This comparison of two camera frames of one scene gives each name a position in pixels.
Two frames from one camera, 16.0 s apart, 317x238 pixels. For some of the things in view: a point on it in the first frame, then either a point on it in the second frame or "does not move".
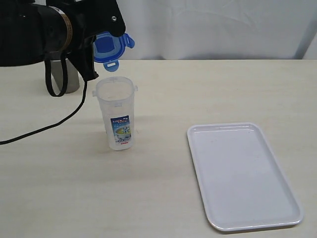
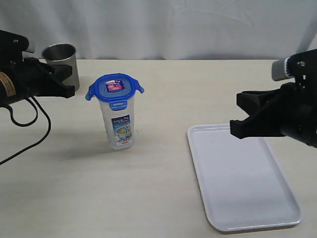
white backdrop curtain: [216, 29] does not move
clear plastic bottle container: [116, 95] does not move
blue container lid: [108, 48] to [116, 89]
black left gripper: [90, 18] to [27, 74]
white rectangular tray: [242, 185] does not move
